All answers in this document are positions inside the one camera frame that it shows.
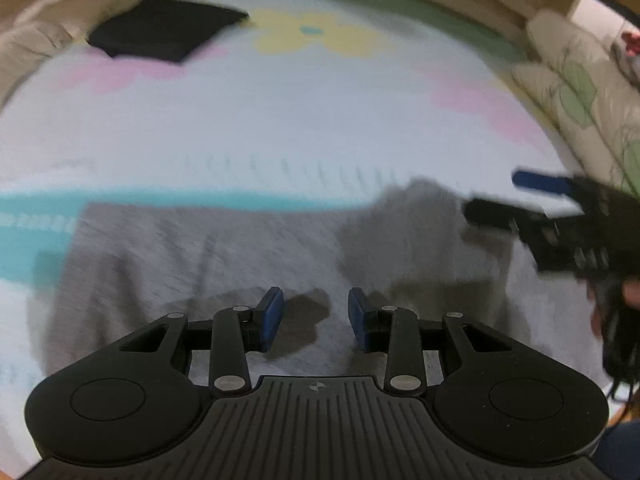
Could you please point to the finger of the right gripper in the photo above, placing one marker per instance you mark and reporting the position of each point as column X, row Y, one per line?
column 499, row 216
column 544, row 183

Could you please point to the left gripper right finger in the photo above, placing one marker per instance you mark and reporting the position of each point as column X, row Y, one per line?
column 399, row 334

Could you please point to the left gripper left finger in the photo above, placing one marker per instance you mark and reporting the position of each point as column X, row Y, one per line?
column 234, row 332

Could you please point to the grey knit pants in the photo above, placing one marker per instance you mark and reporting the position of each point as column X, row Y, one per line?
column 129, row 265

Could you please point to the person's right hand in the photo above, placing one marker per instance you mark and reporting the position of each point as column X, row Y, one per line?
column 631, row 294

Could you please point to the cream leaf-print quilt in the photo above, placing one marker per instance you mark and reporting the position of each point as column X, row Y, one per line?
column 579, row 86

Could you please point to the grey pink floral blanket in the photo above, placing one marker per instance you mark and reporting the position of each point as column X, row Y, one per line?
column 625, row 51

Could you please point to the pastel flower bedsheet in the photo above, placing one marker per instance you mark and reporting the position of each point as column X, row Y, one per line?
column 312, row 105

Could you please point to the black folded garment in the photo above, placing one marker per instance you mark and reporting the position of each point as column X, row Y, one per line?
column 163, row 30

